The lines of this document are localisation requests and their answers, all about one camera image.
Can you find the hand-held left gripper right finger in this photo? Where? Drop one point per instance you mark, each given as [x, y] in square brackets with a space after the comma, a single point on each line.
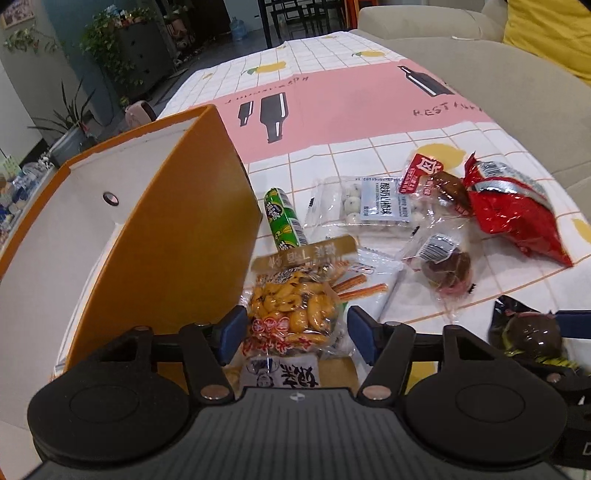
[362, 334]

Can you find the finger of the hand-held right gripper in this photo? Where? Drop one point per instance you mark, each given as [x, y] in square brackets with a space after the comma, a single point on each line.
[575, 319]
[570, 381]

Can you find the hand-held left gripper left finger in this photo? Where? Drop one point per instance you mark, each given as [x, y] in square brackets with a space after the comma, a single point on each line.
[233, 334]

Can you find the dark packet with brown egg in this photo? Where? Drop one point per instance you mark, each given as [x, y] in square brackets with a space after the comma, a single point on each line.
[526, 334]

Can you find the yellow broad bean snack packet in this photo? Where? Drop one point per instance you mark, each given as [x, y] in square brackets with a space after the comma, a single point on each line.
[286, 304]

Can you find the orange cardboard box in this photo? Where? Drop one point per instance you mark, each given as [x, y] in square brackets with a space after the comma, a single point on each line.
[194, 221]

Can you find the clear packet of white balls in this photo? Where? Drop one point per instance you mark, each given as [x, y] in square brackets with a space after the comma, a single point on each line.
[369, 203]

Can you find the red label brown meat packet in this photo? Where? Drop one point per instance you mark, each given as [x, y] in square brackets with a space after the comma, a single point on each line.
[425, 170]

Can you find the white packet with orange sticks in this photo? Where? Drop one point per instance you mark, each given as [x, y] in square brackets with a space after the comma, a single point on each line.
[383, 286]

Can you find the clear packet with brown egg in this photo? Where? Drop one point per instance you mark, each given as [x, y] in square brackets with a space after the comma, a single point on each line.
[448, 272]

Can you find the red foil snack packet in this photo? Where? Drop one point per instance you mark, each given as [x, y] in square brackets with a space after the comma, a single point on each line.
[517, 217]

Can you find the green tube snack packet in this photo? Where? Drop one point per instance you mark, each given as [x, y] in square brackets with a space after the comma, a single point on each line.
[284, 217]

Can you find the small pink appliance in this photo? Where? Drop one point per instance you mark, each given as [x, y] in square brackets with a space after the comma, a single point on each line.
[140, 113]

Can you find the pink and white printed tablecloth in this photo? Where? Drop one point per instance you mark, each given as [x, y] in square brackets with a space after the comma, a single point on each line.
[369, 92]

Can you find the beige sofa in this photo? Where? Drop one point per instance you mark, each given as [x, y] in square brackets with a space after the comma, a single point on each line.
[508, 83]

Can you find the grey metal plant pot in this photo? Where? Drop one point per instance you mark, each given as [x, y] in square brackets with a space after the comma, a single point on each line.
[69, 145]

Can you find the clutter of bottles and boxes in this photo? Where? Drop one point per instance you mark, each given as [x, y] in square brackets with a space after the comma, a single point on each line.
[23, 189]

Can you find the long-leaf potted plant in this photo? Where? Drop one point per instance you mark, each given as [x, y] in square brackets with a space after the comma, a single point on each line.
[69, 110]

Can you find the yellow cushion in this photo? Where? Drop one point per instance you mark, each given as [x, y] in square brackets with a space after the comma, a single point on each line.
[554, 32]

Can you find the dark grey dresser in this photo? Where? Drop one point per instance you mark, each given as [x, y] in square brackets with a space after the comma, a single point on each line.
[145, 55]

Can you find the blue water jug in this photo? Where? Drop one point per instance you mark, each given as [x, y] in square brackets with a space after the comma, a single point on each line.
[238, 28]

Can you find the leafy green trailing plant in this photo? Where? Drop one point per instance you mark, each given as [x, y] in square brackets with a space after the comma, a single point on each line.
[99, 41]

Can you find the dark wooden dining chairs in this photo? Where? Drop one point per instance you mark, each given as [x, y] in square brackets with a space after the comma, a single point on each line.
[300, 18]

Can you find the hanging ivy plant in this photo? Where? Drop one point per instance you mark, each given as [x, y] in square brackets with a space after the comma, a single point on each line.
[30, 42]

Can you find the framed wall picture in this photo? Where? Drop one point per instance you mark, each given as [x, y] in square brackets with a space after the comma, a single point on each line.
[16, 11]

